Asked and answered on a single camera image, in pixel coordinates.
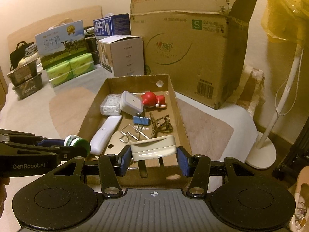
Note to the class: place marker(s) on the blue binder clip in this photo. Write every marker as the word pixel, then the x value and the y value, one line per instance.
pixel 141 120

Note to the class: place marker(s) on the large brown cardboard box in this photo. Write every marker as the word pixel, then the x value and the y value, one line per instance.
pixel 201 44

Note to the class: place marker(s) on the black crate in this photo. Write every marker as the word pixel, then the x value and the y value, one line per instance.
pixel 23 73
pixel 29 87

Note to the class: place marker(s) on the clear plastic box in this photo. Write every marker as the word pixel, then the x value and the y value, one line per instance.
pixel 110 105

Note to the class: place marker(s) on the folded grey clothes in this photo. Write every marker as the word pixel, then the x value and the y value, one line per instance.
pixel 32 51

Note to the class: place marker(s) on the wooden headboard panel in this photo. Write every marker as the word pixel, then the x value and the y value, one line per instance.
pixel 27 33

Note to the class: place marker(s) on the lower black crate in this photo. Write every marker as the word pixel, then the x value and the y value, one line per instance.
pixel 29 87

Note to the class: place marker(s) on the blue milk carton box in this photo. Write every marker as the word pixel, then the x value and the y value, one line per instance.
pixel 112 25

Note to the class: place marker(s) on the white humidifier box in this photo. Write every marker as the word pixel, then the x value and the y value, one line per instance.
pixel 121 55

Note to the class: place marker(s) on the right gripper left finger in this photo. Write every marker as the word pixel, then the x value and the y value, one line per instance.
pixel 112 166

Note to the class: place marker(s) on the red white toy figure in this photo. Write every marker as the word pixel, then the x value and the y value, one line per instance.
pixel 150 99

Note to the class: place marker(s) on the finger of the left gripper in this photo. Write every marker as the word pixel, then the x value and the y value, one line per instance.
pixel 29 139
pixel 48 150

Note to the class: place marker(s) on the person left hand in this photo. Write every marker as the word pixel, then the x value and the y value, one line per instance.
pixel 3 193

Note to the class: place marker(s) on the white fan stand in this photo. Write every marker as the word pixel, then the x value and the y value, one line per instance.
pixel 263 153

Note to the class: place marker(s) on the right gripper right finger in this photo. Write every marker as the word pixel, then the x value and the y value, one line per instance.
pixel 198 168

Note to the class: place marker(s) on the green pasture milk box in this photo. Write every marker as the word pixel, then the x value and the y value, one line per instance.
pixel 61 43

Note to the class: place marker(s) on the beige plug adapter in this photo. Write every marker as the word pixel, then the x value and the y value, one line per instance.
pixel 152 148

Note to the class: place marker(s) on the green tissue pack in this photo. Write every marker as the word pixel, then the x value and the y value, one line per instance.
pixel 69 69

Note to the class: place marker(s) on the green white small jar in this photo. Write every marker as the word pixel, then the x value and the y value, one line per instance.
pixel 76 141

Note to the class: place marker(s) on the upper black crate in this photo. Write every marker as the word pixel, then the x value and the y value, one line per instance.
pixel 23 73

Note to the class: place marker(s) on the black bag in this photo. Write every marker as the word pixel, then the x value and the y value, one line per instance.
pixel 18 54

